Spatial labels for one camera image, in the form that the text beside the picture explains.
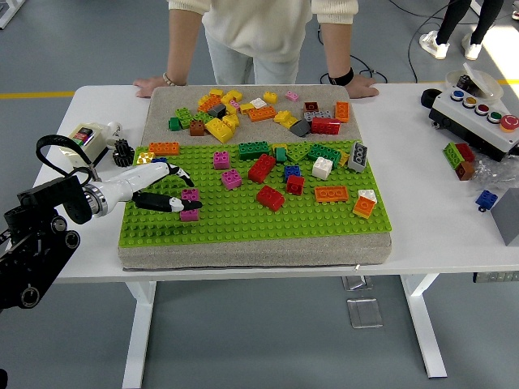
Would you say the person's right hand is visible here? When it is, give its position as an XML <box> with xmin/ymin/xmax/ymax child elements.
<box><xmin>133</xmin><ymin>76</ymin><xmax>164</xmax><ymax>98</ymax></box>

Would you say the person's left hand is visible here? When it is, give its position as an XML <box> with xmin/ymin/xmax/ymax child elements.
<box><xmin>346</xmin><ymin>75</ymin><xmax>380</xmax><ymax>100</ymax></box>

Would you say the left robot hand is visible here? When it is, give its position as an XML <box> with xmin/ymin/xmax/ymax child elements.
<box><xmin>99</xmin><ymin>161</ymin><xmax>203</xmax><ymax>214</ymax></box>

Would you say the grey brick with black holes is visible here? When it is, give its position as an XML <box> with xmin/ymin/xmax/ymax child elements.
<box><xmin>347</xmin><ymin>140</ymin><xmax>370</xmax><ymax>173</ymax></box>

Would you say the dark green 2x4 brick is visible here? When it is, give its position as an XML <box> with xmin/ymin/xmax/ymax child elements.
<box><xmin>238</xmin><ymin>140</ymin><xmax>271</xmax><ymax>160</ymax></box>
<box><xmin>307</xmin><ymin>143</ymin><xmax>341</xmax><ymax>165</ymax></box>

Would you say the white 2x2 brick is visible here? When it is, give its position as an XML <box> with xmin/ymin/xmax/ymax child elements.
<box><xmin>311</xmin><ymin>156</ymin><xmax>333</xmax><ymax>180</ymax></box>

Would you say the red 2x2 brick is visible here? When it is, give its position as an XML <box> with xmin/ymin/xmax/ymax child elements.
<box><xmin>285</xmin><ymin>173</ymin><xmax>305</xmax><ymax>195</ymax></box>

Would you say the red 2x4 brick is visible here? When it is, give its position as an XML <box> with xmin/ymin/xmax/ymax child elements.
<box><xmin>247</xmin><ymin>152</ymin><xmax>277</xmax><ymax>184</ymax></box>
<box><xmin>311</xmin><ymin>117</ymin><xmax>341</xmax><ymax>135</ymax></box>

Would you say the red sloped brick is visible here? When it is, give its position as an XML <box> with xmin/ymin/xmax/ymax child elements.
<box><xmin>255</xmin><ymin>184</ymin><xmax>285</xmax><ymax>212</ymax></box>

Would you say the lime green 2x4 brick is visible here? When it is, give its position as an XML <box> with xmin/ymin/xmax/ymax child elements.
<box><xmin>174</xmin><ymin>106</ymin><xmax>199</xmax><ymax>129</ymax></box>

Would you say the dark grey sloped brick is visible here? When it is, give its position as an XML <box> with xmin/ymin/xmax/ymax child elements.
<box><xmin>290</xmin><ymin>118</ymin><xmax>312</xmax><ymax>137</ymax></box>

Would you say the large yellow sloped brick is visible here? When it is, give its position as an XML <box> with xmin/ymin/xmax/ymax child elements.
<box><xmin>205</xmin><ymin>117</ymin><xmax>236</xmax><ymax>143</ymax></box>

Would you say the orange sloped brick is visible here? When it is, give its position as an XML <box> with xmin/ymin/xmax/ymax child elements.
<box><xmin>350</xmin><ymin>195</ymin><xmax>375</xmax><ymax>220</ymax></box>

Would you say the green baseplate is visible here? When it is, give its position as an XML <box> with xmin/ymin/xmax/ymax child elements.
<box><xmin>118</xmin><ymin>139</ymin><xmax>392</xmax><ymax>248</ymax></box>

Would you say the black smartwatch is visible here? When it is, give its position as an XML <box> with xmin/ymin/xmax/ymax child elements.
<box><xmin>327</xmin><ymin>66</ymin><xmax>354</xmax><ymax>87</ymax></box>

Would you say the black gear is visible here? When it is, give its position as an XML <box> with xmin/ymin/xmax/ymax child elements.
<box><xmin>111</xmin><ymin>138</ymin><xmax>135</xmax><ymax>167</ymax></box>

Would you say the white bulb-shaped part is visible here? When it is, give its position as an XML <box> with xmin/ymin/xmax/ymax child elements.
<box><xmin>105</xmin><ymin>120</ymin><xmax>123</xmax><ymax>147</ymax></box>

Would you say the black tape roll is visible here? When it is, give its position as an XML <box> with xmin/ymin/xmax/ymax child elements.
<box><xmin>420</xmin><ymin>88</ymin><xmax>444</xmax><ymax>110</ymax></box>

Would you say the white shoe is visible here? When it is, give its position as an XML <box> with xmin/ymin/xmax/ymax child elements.
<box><xmin>418</xmin><ymin>29</ymin><xmax>451</xmax><ymax>61</ymax></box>
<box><xmin>461</xmin><ymin>31</ymin><xmax>484</xmax><ymax>61</ymax></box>

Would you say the lime green flat plate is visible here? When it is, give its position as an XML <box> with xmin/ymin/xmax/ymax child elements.
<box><xmin>285</xmin><ymin>143</ymin><xmax>312</xmax><ymax>162</ymax></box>

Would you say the person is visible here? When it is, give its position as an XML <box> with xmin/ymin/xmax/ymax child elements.
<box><xmin>435</xmin><ymin>0</ymin><xmax>504</xmax><ymax>46</ymax></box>
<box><xmin>165</xmin><ymin>0</ymin><xmax>360</xmax><ymax>86</ymax></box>

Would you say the white button control box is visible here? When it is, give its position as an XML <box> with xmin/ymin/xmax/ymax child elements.
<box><xmin>428</xmin><ymin>86</ymin><xmax>519</xmax><ymax>162</ymax></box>

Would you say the clear round container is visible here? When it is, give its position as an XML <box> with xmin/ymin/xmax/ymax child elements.
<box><xmin>444</xmin><ymin>62</ymin><xmax>504</xmax><ymax>100</ymax></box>

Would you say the grey-brown mat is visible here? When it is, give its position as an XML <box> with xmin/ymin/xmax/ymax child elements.
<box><xmin>117</xmin><ymin>84</ymin><xmax>394</xmax><ymax>271</ymax></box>

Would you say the white table leg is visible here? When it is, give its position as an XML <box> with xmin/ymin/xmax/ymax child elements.
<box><xmin>121</xmin><ymin>280</ymin><xmax>158</xmax><ymax>389</ymax></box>
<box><xmin>399</xmin><ymin>274</ymin><xmax>448</xmax><ymax>380</ymax></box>

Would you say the clear plastic bag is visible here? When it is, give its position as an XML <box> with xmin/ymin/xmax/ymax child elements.
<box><xmin>470</xmin><ymin>155</ymin><xmax>519</xmax><ymax>194</ymax></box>

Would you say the small clear plastic box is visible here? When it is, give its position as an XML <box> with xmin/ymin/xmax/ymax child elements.
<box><xmin>341</xmin><ymin>275</ymin><xmax>368</xmax><ymax>292</ymax></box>

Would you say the grey box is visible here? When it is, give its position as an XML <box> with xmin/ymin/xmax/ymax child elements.
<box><xmin>489</xmin><ymin>187</ymin><xmax>519</xmax><ymax>247</ymax></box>

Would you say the large clear plastic box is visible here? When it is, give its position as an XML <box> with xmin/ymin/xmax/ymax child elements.
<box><xmin>346</xmin><ymin>298</ymin><xmax>385</xmax><ymax>329</ymax></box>

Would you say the table control panel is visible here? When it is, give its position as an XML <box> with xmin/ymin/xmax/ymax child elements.
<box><xmin>472</xmin><ymin>271</ymin><xmax>519</xmax><ymax>284</ymax></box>

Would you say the black floor cable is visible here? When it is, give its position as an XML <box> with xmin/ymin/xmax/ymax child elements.
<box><xmin>406</xmin><ymin>0</ymin><xmax>461</xmax><ymax>83</ymax></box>
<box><xmin>319</xmin><ymin>54</ymin><xmax>391</xmax><ymax>85</ymax></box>

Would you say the cream switch box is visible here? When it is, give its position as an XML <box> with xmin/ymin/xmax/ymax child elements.
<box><xmin>58</xmin><ymin>122</ymin><xmax>109</xmax><ymax>165</ymax></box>

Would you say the white furniture frame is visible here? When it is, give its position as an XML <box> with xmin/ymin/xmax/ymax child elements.
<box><xmin>0</xmin><ymin>0</ymin><xmax>20</xmax><ymax>30</ymax></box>

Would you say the blue brick keychain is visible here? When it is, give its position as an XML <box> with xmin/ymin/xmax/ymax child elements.
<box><xmin>474</xmin><ymin>189</ymin><xmax>499</xmax><ymax>212</ymax></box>

